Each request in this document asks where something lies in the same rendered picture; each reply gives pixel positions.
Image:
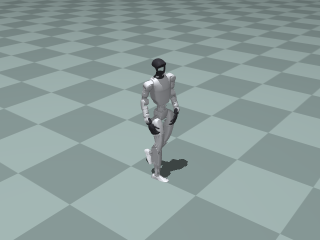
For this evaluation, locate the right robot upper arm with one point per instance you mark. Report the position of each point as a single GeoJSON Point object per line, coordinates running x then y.
{"type": "Point", "coordinates": [147, 86]}

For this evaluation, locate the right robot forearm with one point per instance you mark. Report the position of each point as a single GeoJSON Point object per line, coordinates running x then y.
{"type": "Point", "coordinates": [145, 111]}

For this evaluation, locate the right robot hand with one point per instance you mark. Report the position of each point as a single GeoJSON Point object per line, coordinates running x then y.
{"type": "Point", "coordinates": [152, 128]}

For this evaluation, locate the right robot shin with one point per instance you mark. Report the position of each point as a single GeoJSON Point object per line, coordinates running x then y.
{"type": "Point", "coordinates": [156, 160]}

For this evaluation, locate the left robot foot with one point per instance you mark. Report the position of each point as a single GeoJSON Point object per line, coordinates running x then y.
{"type": "Point", "coordinates": [149, 158]}

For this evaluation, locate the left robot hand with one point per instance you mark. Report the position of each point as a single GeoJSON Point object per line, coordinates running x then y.
{"type": "Point", "coordinates": [175, 116]}

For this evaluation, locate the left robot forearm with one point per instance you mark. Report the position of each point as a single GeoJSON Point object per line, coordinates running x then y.
{"type": "Point", "coordinates": [174, 102]}

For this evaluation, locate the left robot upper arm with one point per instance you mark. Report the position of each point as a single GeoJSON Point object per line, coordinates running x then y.
{"type": "Point", "coordinates": [173, 78]}

